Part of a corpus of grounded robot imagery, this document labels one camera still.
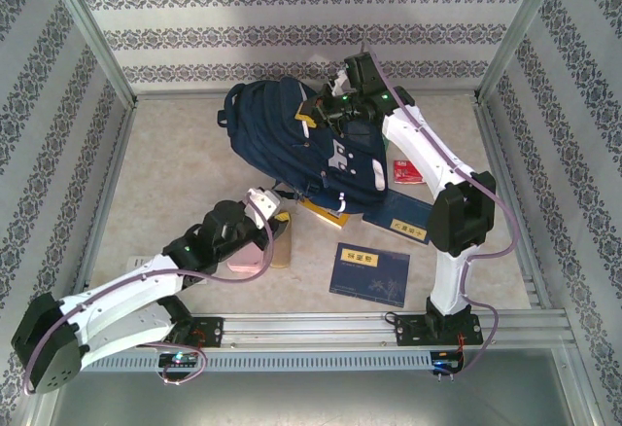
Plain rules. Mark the navy notebook with yellow label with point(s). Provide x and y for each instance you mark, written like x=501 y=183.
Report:
x=398 y=217

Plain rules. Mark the aluminium frame side rail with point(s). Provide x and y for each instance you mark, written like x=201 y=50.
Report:
x=124 y=139
x=496 y=153

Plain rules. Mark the aluminium frame post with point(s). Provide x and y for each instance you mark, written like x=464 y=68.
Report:
x=517 y=32
x=91 y=32

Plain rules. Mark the navy notebook with palm print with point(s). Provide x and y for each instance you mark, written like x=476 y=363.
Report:
x=369 y=275

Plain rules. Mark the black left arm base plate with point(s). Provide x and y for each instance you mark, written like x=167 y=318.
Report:
x=211 y=331

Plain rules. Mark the yellow book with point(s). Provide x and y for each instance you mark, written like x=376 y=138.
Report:
x=328 y=217

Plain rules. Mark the navy blue backpack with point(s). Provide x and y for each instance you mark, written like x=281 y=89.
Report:
x=272 y=139

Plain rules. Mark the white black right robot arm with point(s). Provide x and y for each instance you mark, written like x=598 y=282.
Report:
x=447 y=275

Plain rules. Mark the aluminium frame cross bar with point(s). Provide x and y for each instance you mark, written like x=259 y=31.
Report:
x=194 y=94

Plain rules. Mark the aluminium mounting rail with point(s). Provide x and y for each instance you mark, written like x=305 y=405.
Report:
x=311 y=329

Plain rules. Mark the pink pencil case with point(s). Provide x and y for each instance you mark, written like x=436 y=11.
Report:
x=248 y=260

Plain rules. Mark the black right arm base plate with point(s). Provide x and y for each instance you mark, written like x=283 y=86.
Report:
x=408 y=331

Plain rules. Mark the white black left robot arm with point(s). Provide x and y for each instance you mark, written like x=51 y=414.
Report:
x=112 y=309

